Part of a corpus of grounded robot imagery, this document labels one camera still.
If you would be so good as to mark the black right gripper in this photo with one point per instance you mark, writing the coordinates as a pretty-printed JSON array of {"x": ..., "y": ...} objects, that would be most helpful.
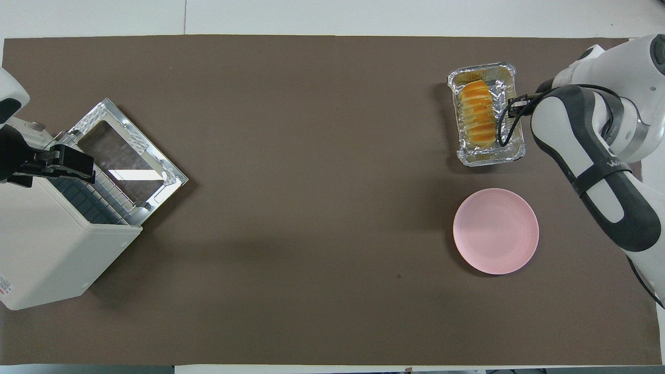
[{"x": 510, "y": 108}]

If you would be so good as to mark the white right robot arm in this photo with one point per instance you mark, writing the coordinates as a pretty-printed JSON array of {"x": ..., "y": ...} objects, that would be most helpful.
[{"x": 582, "y": 145}]

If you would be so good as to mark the golden sliced bread loaf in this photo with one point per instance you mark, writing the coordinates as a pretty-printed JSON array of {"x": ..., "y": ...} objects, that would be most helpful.
[{"x": 477, "y": 111}]

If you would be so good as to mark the cream toaster oven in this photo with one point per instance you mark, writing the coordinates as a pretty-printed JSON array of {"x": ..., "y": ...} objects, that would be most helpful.
[{"x": 47, "y": 249}]

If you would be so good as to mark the aluminium foil tray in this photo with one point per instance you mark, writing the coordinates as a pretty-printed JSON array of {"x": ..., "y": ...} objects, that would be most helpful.
[{"x": 488, "y": 156}]

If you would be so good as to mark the glass oven door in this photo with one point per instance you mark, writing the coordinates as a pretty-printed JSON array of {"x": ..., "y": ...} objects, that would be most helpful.
[{"x": 124, "y": 156}]

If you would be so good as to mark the pink round plate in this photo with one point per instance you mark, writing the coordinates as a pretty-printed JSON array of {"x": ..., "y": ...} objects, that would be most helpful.
[{"x": 496, "y": 231}]

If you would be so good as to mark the brown table mat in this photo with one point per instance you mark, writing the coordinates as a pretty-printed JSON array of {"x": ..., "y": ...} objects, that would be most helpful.
[{"x": 311, "y": 234}]

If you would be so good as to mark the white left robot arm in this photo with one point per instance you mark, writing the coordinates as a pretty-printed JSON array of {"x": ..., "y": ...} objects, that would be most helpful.
[{"x": 10, "y": 88}]

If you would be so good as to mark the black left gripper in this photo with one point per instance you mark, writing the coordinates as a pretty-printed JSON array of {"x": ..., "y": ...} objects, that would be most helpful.
[{"x": 13, "y": 153}]

